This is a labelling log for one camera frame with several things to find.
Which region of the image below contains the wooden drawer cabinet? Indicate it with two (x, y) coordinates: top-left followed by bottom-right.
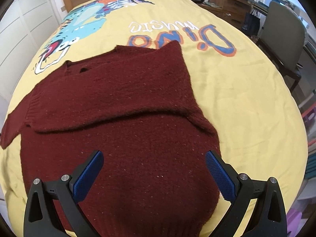
(200, 0), (251, 30)

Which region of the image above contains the grey office chair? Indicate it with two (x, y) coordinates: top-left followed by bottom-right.
(256, 1), (306, 92)

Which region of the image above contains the yellow dinosaur bedspread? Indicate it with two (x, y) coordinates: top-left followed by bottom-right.
(1, 0), (308, 236)

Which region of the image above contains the stack of teal mats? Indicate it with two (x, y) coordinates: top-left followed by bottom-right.
(304, 153), (316, 179)

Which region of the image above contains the dark red knit sweater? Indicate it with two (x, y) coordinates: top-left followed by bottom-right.
(1, 41), (219, 236)

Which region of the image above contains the black shopping bag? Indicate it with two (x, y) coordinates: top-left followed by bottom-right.
(241, 12), (260, 37)

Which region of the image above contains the pink framed board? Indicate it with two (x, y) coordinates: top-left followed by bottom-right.
(302, 106), (315, 146)

